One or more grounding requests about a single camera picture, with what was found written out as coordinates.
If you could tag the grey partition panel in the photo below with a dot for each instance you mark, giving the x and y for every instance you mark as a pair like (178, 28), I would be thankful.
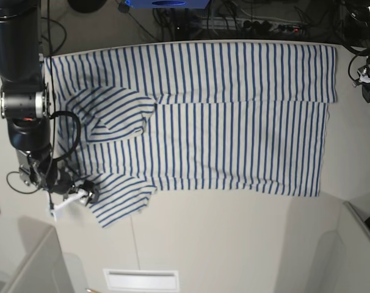
(43, 269)
(355, 271)

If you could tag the blue box with oval hole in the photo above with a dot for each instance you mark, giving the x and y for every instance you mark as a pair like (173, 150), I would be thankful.
(175, 4)

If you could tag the grey partition panel left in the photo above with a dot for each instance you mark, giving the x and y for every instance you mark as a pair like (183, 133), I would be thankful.
(43, 269)

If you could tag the blue white striped T-shirt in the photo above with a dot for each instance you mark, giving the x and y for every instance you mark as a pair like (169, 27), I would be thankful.
(188, 116)

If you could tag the white power strip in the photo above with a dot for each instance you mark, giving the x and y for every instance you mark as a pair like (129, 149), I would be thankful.
(220, 23)

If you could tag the grey partition panel right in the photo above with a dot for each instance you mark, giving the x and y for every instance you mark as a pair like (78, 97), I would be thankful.
(355, 271)

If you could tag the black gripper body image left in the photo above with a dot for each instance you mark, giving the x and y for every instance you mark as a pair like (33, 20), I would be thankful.
(45, 174)

